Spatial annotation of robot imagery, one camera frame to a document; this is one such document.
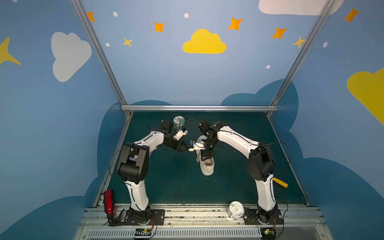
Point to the yellow plastic scoop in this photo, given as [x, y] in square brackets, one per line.
[280, 182]

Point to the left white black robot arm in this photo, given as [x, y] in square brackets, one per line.
[133, 166]

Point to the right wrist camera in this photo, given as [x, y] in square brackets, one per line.
[196, 146]

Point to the right small circuit board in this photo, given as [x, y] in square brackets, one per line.
[268, 234]

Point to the white sneaker shoe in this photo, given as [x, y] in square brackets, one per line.
[207, 166]

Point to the aluminium frame left post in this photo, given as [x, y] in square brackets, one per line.
[87, 25]

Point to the round sunflower label canister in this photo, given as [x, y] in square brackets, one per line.
[179, 121]

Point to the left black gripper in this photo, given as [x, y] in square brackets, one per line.
[179, 145]

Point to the small circuit board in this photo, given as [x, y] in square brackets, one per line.
[268, 234]
[142, 233]

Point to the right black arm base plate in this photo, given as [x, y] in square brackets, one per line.
[261, 217]

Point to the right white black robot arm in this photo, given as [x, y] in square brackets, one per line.
[261, 162]

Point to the aluminium frame post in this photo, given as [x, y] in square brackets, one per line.
[311, 37]
[87, 25]

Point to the aluminium front rail base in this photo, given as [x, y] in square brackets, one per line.
[208, 222]

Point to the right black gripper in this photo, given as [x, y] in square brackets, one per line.
[208, 148]

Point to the left small circuit board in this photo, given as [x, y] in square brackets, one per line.
[142, 233]

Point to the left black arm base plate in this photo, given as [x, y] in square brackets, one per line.
[144, 218]

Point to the aluminium frame right post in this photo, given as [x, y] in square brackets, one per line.
[311, 37]

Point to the red bottle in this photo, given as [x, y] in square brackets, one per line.
[108, 200]

